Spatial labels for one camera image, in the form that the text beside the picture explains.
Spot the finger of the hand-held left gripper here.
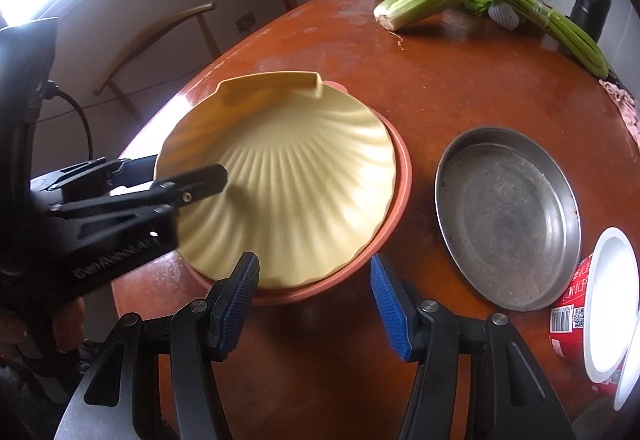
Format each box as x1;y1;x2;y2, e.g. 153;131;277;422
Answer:
30;155;161;195
47;164;229;221

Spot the round metal pan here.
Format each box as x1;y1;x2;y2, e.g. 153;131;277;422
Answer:
434;126;582;312

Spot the white bowl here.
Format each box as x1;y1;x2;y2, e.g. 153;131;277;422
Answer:
612;327;640;412

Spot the white foam fruit net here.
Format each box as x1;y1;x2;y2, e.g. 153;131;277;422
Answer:
487;2;526;27

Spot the green leafy vegetable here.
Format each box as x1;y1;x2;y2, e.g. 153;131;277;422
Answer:
461;0;496;17

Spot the pink cloth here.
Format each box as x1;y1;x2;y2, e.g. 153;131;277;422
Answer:
599;79;640;151

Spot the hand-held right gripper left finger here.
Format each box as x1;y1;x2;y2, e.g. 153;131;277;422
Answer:
54;251;262;440

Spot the person's left hand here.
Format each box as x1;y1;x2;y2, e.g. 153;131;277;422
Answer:
0;297;87;356

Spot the thin celery bunch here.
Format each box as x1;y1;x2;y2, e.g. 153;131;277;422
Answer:
482;0;611;80

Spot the black cable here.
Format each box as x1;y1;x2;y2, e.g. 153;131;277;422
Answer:
47;82;96;161

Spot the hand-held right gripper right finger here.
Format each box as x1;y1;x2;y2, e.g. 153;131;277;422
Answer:
369;252;573;440

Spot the yellow shell-shaped plate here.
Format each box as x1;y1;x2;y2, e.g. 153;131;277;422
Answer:
154;71;398;291

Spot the yellow shell-shaped dish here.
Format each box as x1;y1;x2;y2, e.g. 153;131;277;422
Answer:
182;80;413;306

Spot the black thermos bottle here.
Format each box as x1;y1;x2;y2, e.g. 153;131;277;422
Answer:
570;0;613;43

